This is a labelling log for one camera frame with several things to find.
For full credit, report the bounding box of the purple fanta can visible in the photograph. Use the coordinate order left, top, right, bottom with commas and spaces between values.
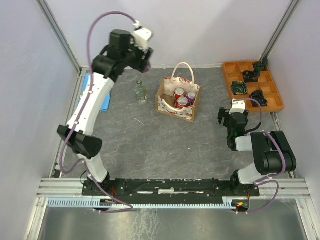
186, 91, 197, 106
143, 62, 151, 73

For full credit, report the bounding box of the red soda can front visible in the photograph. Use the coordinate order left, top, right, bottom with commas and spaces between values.
176, 96, 190, 109

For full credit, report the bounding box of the red soda can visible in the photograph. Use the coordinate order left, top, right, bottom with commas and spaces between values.
173, 87, 186, 104
176, 96, 190, 109

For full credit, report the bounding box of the green cap glass soda bottle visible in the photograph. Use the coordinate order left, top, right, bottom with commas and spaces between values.
135, 80, 148, 104

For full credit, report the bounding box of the red soda can back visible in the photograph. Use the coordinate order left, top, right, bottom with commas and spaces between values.
173, 87, 186, 104

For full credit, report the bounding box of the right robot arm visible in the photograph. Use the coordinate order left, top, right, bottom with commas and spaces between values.
217, 107, 297, 196

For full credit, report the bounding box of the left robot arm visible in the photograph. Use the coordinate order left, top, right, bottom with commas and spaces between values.
57, 27, 153, 195

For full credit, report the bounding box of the canvas tote bag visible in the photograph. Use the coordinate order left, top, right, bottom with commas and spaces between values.
155, 62, 202, 123

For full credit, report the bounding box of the dark sock lower compartment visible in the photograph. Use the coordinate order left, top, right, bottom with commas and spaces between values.
250, 89, 268, 107

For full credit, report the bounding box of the rolled dark sock blue-yellow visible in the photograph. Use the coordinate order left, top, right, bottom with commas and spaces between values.
231, 81, 248, 96

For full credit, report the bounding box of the orange wooden divided tray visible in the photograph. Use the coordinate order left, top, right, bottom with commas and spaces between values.
222, 61, 285, 113

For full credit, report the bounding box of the dark folded sock centre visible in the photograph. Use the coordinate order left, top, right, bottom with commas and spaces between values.
242, 70, 261, 83

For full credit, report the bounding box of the dark sock top corner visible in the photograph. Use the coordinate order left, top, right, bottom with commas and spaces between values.
252, 56, 269, 72

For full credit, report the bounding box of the blue patterned cloth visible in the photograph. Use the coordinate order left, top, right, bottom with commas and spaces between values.
78, 73, 111, 112

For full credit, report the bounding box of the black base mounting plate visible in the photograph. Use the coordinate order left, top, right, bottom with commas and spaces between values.
81, 177, 261, 205

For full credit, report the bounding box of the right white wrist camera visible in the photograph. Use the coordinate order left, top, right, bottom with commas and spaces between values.
229, 99, 246, 115

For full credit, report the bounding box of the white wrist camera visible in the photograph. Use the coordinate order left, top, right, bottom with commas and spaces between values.
229, 99, 246, 115
131, 20, 153, 51

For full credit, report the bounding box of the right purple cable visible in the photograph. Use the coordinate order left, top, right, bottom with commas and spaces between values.
234, 98, 288, 215

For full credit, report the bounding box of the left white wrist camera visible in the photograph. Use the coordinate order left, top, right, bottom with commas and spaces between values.
131, 20, 153, 51

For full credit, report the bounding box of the left aluminium corner post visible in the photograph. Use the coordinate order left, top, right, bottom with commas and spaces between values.
36, 0, 82, 72

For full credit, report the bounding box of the aluminium corner post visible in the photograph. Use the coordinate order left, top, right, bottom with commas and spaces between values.
259, 0, 301, 60
36, 0, 82, 72

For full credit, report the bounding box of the light blue cable duct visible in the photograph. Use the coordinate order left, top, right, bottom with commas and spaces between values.
47, 197, 236, 210

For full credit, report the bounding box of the right aluminium corner post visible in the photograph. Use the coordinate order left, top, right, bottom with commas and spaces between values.
259, 0, 301, 60

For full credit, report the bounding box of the aluminium frame rail front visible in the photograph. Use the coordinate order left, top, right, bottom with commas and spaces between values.
36, 178, 311, 200

